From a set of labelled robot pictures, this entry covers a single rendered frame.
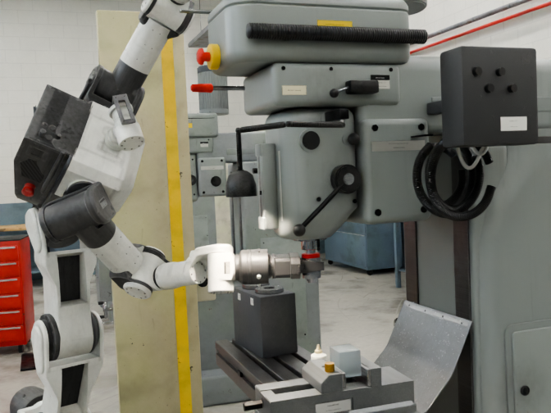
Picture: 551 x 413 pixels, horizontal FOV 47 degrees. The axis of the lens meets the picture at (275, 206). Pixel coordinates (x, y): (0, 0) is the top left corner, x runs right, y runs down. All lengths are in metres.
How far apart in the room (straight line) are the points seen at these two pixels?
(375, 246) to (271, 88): 7.55
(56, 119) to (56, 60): 8.94
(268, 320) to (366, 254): 7.01
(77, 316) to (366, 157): 1.00
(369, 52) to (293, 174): 0.34
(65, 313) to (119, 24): 1.72
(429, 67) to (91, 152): 0.88
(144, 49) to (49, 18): 8.96
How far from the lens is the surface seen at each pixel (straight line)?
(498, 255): 1.70
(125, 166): 1.72
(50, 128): 1.71
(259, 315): 1.95
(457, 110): 1.42
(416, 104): 1.65
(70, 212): 1.60
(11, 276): 6.01
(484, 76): 1.45
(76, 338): 2.04
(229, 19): 1.50
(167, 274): 1.72
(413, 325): 1.90
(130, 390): 3.40
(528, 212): 1.75
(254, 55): 1.47
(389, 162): 1.59
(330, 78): 1.54
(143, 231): 3.26
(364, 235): 8.91
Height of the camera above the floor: 1.48
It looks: 3 degrees down
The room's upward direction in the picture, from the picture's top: 3 degrees counter-clockwise
